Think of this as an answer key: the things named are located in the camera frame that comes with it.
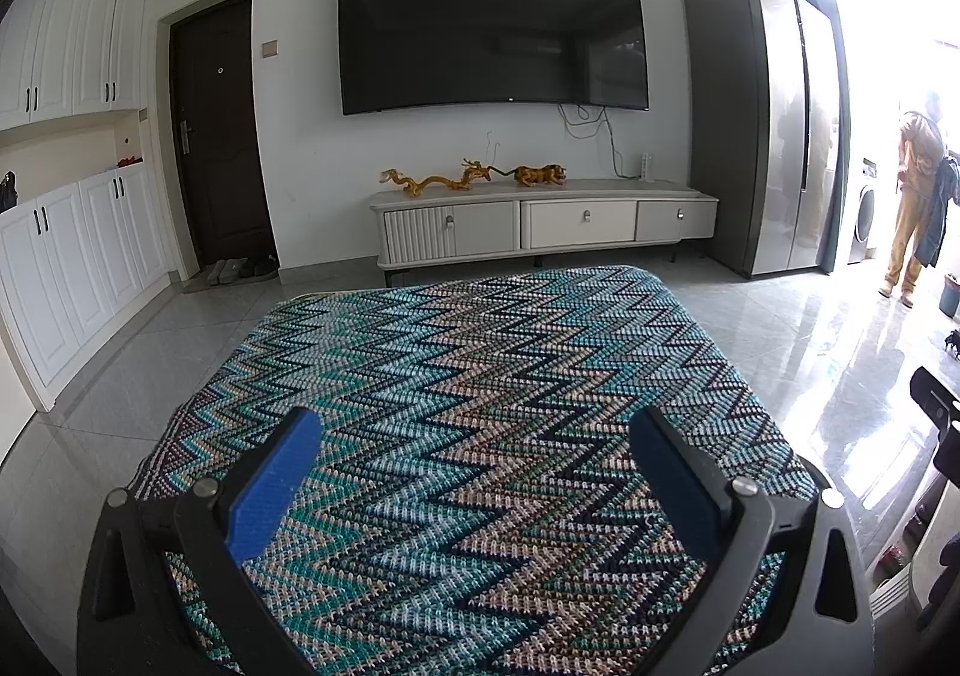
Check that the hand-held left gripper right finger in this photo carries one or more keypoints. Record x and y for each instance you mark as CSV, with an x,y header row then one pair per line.
x,y
675,488

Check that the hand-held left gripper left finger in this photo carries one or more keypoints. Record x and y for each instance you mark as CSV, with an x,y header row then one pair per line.
x,y
274,488

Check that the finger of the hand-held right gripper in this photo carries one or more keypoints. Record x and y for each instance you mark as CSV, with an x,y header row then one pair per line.
x,y
946,421

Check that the black toy animal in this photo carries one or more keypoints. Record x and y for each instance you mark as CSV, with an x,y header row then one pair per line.
x,y
952,342

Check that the blue pot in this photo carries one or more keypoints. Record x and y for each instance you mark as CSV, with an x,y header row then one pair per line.
x,y
951,297

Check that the beige coffee table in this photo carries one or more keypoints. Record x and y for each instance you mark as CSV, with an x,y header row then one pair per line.
x,y
900,593

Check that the zigzag knitted blanket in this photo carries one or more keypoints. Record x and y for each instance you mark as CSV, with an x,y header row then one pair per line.
x,y
480,383

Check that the dark shoe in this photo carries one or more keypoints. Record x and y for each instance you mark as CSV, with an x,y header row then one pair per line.
x,y
259,267

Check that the grey shoe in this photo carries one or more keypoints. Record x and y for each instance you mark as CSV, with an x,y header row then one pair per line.
x,y
215,272
235,269

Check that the white washing machine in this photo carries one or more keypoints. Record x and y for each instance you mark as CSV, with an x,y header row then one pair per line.
x,y
862,211

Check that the white television cabinet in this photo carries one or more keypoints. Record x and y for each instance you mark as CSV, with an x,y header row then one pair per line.
x,y
577,222

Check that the white base cupboard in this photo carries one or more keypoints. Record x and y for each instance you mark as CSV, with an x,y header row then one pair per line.
x,y
60,271

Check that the white power strip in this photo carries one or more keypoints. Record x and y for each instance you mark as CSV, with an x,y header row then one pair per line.
x,y
648,167

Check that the golden tiger figurine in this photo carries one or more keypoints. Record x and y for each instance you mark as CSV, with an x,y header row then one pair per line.
x,y
540,175

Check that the golden dragon figurine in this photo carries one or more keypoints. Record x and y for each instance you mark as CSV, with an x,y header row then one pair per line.
x,y
431,183

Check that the dark brown door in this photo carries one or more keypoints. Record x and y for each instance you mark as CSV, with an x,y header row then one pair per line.
x,y
225,143

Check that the grey double door refrigerator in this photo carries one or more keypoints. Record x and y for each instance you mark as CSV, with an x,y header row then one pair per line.
x,y
765,121

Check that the black bag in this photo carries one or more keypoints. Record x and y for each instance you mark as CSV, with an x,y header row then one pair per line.
x,y
7,192

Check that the wall switch panel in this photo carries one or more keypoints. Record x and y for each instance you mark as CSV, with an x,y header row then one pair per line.
x,y
268,49

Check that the black wall television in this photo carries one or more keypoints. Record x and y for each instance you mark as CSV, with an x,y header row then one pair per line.
x,y
487,30

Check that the white wall cupboard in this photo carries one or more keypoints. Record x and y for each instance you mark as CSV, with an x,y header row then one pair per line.
x,y
67,38

